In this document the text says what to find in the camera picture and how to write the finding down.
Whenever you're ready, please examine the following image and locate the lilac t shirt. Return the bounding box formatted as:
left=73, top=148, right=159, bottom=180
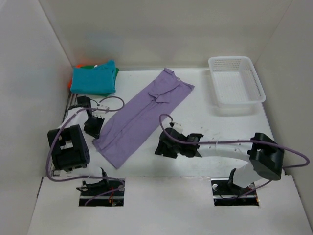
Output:
left=93, top=68, right=194, bottom=169

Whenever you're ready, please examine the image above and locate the teal t shirt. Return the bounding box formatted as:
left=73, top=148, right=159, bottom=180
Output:
left=70, top=60, right=117, bottom=95

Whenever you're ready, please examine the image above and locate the green t shirt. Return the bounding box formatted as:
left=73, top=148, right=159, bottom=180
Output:
left=81, top=65, right=119, bottom=97

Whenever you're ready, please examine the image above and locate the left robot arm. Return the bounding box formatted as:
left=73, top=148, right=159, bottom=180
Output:
left=47, top=96, right=104, bottom=173

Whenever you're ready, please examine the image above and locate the white laundry basket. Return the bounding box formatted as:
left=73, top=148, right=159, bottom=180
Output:
left=208, top=56, right=266, bottom=108

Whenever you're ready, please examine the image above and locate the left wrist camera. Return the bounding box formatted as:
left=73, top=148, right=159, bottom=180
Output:
left=97, top=105, right=110, bottom=113

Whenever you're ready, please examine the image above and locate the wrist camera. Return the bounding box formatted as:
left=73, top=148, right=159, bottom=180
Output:
left=169, top=122, right=183, bottom=133
left=97, top=105, right=110, bottom=113

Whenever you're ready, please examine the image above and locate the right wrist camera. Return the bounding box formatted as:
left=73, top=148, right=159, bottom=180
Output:
left=169, top=122, right=183, bottom=133

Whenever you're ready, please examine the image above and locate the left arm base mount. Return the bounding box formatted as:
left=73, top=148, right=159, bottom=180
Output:
left=76, top=179, right=125, bottom=207

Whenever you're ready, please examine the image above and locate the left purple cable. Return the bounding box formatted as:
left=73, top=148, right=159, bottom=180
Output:
left=45, top=96, right=126, bottom=206

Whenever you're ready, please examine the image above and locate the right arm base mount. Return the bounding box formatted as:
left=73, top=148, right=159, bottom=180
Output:
left=211, top=178, right=259, bottom=206

